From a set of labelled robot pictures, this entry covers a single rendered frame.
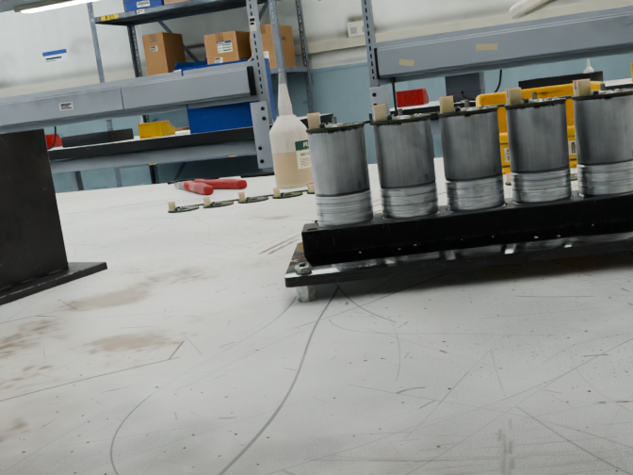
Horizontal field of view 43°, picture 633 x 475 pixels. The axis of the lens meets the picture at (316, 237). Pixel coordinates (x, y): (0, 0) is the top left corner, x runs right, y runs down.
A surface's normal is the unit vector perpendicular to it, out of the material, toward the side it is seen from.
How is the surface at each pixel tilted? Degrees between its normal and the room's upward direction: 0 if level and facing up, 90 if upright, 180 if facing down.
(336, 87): 90
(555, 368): 0
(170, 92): 90
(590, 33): 90
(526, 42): 90
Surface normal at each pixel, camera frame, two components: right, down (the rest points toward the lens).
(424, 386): -0.12, -0.98
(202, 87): -0.33, 0.20
